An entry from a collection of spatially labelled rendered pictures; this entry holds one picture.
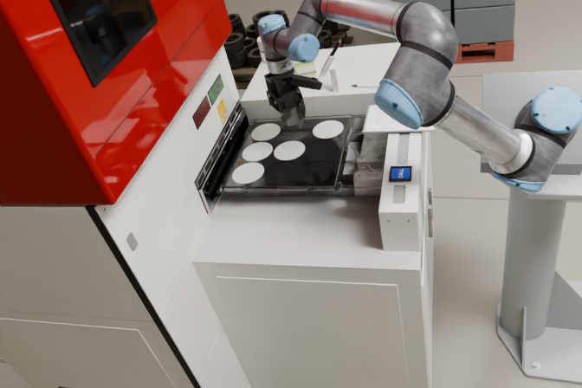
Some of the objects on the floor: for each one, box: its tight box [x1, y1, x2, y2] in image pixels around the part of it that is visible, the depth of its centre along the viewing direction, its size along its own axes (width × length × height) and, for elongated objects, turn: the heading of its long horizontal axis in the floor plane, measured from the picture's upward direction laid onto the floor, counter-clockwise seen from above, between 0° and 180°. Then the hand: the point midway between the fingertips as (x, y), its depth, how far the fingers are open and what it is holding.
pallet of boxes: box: [390, 0, 520, 64], centre depth 369 cm, size 120×77×115 cm, turn 179°
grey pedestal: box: [489, 172, 582, 385], centre depth 171 cm, size 51×44×82 cm
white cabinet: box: [192, 130, 434, 388], centre depth 196 cm, size 64×96×82 cm, turn 2°
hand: (300, 123), depth 161 cm, fingers closed
